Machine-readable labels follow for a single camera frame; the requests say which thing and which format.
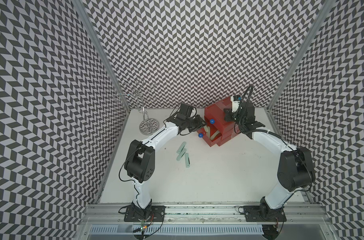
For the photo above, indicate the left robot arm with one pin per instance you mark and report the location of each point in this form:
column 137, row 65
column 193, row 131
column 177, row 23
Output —
column 140, row 160

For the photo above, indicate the mint knife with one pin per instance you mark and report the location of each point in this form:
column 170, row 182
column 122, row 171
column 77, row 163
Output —
column 181, row 147
column 181, row 154
column 187, row 160

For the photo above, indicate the wire mug tree stand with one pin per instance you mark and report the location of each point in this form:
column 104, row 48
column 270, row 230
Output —
column 148, row 125

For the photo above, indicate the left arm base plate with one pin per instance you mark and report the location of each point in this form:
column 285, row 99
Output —
column 136, row 214

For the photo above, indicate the red drawer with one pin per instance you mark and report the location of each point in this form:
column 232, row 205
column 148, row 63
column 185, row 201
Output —
column 216, row 112
column 203, row 135

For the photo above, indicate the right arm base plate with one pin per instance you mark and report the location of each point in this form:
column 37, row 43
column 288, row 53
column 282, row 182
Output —
column 263, row 213

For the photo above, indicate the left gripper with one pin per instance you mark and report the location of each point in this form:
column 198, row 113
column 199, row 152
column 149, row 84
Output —
column 199, row 123

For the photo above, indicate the mint knife middle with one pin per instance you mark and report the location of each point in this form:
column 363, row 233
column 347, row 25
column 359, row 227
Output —
column 181, row 154

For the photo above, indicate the mint knife right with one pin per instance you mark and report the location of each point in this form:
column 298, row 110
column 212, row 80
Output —
column 187, row 160

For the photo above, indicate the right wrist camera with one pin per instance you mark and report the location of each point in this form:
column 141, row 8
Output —
column 236, row 101

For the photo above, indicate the olive knife top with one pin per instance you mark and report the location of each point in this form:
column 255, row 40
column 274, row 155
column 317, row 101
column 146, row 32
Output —
column 214, row 135

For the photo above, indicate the red top drawer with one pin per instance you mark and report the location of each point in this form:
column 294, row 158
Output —
column 216, row 112

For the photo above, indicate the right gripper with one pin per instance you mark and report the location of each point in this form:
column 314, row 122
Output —
column 227, row 114

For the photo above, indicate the aluminium front rail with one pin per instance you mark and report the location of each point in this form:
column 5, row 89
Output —
column 230, row 213

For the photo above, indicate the mint knife upper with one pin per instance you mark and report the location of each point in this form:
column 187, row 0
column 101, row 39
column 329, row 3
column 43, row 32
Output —
column 181, row 147

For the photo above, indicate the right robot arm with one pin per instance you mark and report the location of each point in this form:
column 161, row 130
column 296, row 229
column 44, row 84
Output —
column 296, row 168

